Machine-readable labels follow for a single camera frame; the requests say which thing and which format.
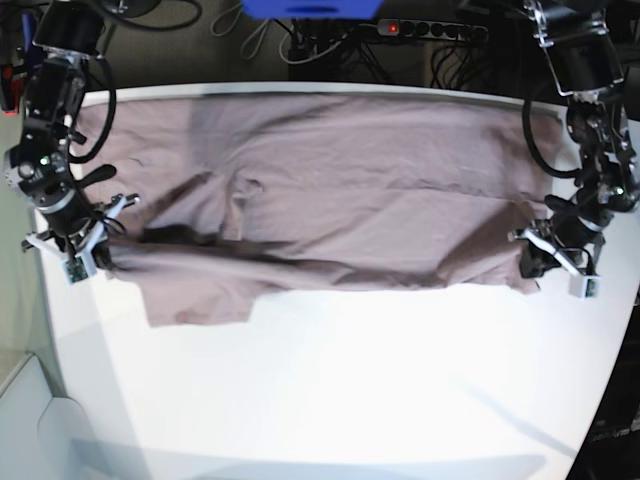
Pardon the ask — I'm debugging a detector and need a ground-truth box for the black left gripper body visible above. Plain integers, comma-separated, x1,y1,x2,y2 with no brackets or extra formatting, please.
519,194,613,279

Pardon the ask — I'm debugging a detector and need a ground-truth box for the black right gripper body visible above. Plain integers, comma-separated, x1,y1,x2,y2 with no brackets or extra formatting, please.
44,194,125,270

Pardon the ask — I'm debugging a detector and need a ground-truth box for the mauve t-shirt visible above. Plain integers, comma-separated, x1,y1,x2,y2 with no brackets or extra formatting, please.
88,94,551,327

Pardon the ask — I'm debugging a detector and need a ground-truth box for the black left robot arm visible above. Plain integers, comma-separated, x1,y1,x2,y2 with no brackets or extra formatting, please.
513,1,639,279

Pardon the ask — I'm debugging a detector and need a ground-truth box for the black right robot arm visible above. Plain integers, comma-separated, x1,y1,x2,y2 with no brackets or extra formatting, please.
4,1,132,283

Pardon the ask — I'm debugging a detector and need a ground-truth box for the red black clamp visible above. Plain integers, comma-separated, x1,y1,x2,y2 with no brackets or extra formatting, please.
1,47,27,116

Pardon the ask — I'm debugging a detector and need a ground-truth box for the grey side panel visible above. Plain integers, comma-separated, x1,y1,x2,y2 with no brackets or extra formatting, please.
1,355,111,479

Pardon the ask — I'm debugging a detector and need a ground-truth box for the black power strip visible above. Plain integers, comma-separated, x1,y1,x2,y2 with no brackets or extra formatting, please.
376,19,489,44

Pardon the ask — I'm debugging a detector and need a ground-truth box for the blue box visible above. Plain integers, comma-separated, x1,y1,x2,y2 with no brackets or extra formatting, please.
242,0,382,19

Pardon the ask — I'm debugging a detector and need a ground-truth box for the white cable loop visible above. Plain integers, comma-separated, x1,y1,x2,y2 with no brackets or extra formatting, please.
241,19,294,64

